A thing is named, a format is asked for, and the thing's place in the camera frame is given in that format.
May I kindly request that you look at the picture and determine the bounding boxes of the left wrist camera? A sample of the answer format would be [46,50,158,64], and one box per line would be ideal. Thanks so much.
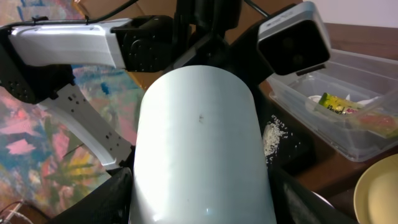
[257,1,331,75]

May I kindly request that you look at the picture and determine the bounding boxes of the black plastic tray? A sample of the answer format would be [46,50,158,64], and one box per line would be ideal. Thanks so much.
[255,93,316,175]

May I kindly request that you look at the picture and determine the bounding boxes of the white cup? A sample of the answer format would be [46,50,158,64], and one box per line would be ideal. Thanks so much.
[130,65,276,223]

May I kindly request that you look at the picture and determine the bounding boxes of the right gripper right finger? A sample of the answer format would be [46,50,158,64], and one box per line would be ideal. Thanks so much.
[269,168,356,224]

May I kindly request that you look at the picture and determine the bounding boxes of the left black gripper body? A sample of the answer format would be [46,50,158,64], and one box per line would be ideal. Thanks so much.
[172,0,267,84]

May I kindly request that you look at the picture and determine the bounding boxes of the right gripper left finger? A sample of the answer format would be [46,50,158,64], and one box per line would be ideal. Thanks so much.
[49,168,133,224]

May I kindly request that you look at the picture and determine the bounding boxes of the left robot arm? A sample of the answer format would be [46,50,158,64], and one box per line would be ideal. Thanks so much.
[1,1,271,174]

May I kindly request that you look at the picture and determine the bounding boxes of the yellow plate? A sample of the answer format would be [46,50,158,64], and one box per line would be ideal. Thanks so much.
[353,154,397,224]

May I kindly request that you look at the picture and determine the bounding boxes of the rice food waste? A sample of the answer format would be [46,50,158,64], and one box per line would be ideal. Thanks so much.
[262,115,288,164]

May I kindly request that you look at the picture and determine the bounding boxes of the green orange snack wrapper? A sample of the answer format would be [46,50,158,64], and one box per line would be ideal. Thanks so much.
[326,106,397,139]

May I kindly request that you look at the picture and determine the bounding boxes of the clear plastic waste bin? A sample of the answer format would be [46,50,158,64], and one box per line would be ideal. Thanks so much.
[267,50,397,162]

